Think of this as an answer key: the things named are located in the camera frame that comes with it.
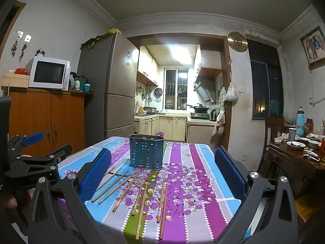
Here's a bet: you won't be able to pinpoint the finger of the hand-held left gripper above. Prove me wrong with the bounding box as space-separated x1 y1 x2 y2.
4 144 73 183
7 132 46 155

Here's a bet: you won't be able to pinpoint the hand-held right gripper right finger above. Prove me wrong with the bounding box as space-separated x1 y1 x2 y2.
214 146 299 244

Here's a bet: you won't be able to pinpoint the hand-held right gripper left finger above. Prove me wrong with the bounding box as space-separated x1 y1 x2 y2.
28 147 113 244

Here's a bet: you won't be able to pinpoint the blue perforated utensil holder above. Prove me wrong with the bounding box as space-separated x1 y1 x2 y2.
129 134 165 171

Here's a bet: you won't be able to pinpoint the person's left hand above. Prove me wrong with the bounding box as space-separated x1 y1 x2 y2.
0 191 19 210

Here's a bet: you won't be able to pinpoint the orange wooden cabinet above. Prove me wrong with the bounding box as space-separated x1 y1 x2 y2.
1 88 93 155

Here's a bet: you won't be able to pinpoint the floral striped tablecloth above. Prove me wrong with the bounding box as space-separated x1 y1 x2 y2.
57 136 243 244

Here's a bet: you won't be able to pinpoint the hanging cloths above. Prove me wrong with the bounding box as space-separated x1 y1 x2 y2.
212 86 226 136

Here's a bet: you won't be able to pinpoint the beige box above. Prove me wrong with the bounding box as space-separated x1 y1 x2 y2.
1 72 30 88

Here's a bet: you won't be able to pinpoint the wooden chair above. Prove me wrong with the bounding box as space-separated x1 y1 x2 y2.
258 117 286 176

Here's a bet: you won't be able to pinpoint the white microwave oven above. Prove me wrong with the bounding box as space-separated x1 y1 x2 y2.
25 56 71 91

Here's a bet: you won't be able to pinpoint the dark wooden dining table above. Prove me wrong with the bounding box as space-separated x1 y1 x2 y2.
266 137 325 201

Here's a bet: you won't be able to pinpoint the black wok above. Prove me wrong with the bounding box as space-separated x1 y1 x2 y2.
185 103 210 112

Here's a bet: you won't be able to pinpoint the beige lower kitchen cabinets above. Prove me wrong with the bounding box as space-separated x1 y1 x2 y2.
134 115 216 143

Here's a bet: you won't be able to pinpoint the hanging plastic bag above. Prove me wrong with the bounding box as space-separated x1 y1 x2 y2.
225 72 239 102

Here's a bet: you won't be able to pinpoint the wooden stool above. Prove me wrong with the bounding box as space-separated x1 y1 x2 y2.
295 191 325 224

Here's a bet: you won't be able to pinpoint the blue water bottle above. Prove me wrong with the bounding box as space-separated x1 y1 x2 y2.
296 107 305 138

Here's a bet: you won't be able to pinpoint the range hood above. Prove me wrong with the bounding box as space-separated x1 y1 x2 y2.
193 77 217 103

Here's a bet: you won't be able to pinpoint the hanging dreamcatcher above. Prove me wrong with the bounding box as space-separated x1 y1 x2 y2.
19 34 32 63
11 31 24 56

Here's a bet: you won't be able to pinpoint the dark barred window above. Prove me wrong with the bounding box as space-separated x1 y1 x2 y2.
250 60 284 120

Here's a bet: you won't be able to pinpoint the silver refrigerator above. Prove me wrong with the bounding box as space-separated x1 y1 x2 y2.
77 32 140 141

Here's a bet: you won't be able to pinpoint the red jar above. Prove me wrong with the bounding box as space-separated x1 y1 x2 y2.
304 118 315 136

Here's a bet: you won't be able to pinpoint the kitchen window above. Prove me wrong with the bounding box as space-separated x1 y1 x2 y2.
165 68 190 110

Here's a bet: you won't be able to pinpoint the wooden cabinet above hood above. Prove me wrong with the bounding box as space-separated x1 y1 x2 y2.
194 45 224 79

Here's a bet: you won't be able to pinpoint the green cloth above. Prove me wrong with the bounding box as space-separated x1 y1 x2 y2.
81 34 108 50

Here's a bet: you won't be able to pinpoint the wooden upper kitchen cabinets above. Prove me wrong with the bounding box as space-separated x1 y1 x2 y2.
136 46 160 87

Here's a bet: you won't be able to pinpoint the gold wall clock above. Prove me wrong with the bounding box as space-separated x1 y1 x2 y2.
227 32 248 53

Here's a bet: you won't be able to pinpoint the framed wall picture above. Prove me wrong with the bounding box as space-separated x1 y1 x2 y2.
300 26 325 70

